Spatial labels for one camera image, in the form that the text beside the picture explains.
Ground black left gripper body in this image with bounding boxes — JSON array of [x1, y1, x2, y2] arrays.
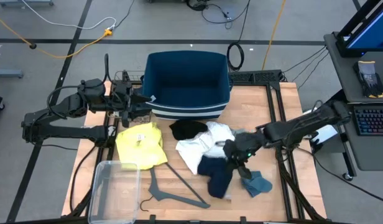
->
[[112, 80, 141, 128]]

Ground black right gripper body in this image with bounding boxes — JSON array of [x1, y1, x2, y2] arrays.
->
[[223, 132, 269, 167]]

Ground blue-grey sock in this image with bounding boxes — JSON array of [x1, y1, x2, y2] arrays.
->
[[240, 170, 273, 198]]

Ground navy blue cloth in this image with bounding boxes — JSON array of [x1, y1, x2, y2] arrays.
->
[[196, 155, 234, 200]]

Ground yellow shirt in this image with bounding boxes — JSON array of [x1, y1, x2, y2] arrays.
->
[[115, 121, 168, 170]]

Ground white shirt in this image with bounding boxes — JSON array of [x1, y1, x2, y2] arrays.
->
[[175, 121, 236, 175]]

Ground black cloth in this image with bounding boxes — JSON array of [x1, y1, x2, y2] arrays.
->
[[168, 119, 209, 141]]

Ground grey clothes hanger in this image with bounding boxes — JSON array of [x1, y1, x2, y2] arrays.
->
[[139, 162, 211, 212]]

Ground navy white striped fabric bin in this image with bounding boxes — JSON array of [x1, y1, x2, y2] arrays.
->
[[141, 50, 234, 121]]

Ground white paper sheet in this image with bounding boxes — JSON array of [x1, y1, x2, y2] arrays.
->
[[303, 107, 339, 144]]

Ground clear plastic bin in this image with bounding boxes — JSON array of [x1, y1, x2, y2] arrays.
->
[[88, 160, 141, 224]]

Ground grey stand foot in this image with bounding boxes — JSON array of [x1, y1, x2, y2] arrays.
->
[[0, 0, 55, 7], [0, 68, 24, 79]]

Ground grey side desk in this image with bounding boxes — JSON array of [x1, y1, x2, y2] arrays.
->
[[323, 30, 383, 103]]

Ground grey keyboard desk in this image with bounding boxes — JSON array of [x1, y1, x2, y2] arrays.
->
[[337, 102, 383, 172]]

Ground backlit black keyboard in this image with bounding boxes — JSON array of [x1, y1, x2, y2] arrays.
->
[[354, 107, 383, 137]]

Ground grey black work gloves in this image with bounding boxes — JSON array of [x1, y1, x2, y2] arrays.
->
[[353, 60, 383, 99]]

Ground computer monitor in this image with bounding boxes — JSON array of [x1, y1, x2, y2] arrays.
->
[[336, 0, 383, 58]]

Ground wire mesh basket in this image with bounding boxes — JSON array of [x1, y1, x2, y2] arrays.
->
[[112, 70, 152, 124]]

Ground black aluminium table frame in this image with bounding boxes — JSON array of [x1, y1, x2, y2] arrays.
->
[[67, 70, 328, 224]]

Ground yellow extension cable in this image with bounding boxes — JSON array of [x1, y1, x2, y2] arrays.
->
[[0, 12, 114, 59]]

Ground thin black cable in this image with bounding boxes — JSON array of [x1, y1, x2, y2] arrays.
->
[[116, 0, 136, 29]]

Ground coiled black cable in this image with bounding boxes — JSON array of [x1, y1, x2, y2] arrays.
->
[[226, 0, 251, 72]]

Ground white cable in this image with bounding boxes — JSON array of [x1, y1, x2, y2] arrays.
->
[[22, 0, 117, 31]]

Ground black floor cable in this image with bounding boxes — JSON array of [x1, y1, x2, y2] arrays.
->
[[312, 149, 383, 206]]

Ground tangled black cables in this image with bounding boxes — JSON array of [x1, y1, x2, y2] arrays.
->
[[185, 0, 251, 30]]

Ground orange cable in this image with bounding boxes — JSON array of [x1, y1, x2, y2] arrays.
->
[[261, 0, 287, 71]]

